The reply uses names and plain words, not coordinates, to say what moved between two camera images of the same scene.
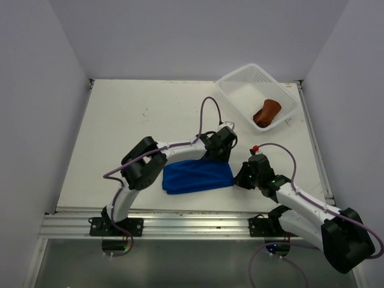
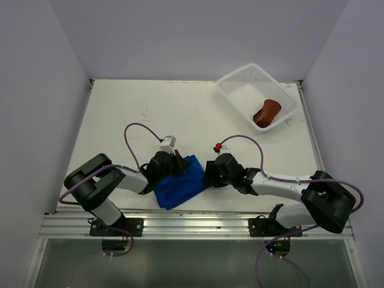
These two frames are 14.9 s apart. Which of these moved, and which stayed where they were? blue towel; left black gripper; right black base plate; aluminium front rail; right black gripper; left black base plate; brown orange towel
Moved: right black gripper; left black gripper; blue towel
Stayed: right black base plate; brown orange towel; aluminium front rail; left black base plate
